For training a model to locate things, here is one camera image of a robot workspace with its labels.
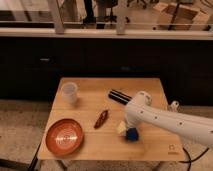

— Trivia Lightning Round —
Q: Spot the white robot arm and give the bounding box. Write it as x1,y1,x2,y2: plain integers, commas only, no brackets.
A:
125,91,213,148

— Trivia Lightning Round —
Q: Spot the orange ceramic bowl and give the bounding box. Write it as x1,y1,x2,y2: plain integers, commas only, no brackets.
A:
45,119,84,156

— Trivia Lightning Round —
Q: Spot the red chili pepper toy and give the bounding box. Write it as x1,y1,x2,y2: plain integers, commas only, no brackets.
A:
94,110,108,129

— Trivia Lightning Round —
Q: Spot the black rectangular bar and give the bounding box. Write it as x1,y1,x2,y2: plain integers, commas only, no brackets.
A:
108,90,131,105

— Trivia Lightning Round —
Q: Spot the wooden table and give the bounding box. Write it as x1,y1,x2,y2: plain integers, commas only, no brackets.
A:
47,77,184,161

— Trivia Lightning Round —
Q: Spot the small white table clamp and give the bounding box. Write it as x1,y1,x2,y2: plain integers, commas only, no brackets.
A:
167,101,179,112

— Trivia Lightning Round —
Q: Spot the clear plastic cup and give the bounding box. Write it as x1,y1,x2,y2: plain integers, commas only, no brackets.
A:
61,82,78,104

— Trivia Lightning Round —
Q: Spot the black cable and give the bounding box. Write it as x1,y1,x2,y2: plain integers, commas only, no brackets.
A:
179,147,209,171

